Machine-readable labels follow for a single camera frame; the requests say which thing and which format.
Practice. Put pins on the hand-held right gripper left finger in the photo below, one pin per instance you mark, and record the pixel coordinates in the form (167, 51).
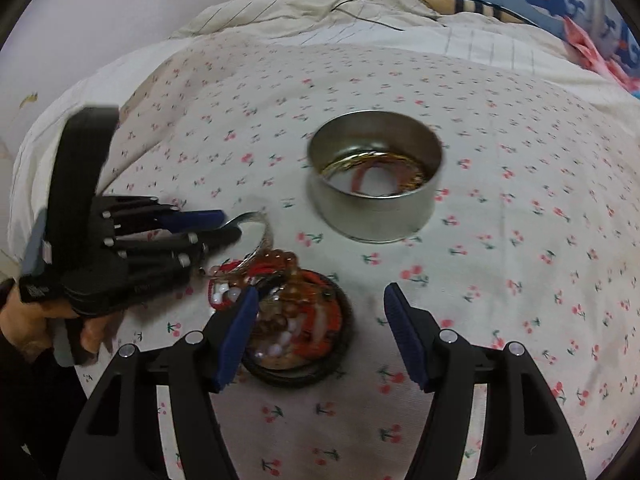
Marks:
(237, 340)

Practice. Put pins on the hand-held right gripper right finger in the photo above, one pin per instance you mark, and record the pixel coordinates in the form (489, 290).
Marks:
(405, 340)

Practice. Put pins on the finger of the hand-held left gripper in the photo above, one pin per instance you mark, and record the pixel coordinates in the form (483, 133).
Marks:
(197, 219)
(220, 237)

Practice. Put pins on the silver bangle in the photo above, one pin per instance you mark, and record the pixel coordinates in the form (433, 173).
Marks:
(265, 230)

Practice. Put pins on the black bangle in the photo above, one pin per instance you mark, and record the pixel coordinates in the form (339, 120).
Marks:
(300, 378)

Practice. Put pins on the round metal tin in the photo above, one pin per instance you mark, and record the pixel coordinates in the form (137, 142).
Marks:
(370, 220)

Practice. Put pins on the person's left forearm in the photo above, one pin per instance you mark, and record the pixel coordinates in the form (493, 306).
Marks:
(30, 410)

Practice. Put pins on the person's left hand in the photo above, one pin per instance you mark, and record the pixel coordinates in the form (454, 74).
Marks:
(96, 332)

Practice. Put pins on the cherry print bedsheet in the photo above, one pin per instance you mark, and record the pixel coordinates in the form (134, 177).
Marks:
(500, 210)

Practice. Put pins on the cream crumpled quilt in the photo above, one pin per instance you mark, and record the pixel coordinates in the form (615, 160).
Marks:
(300, 5)

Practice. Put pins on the striped cushion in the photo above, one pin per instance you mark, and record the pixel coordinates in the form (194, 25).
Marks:
(470, 6)

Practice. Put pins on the pink cloth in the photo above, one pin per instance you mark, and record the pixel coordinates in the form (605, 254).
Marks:
(595, 55)

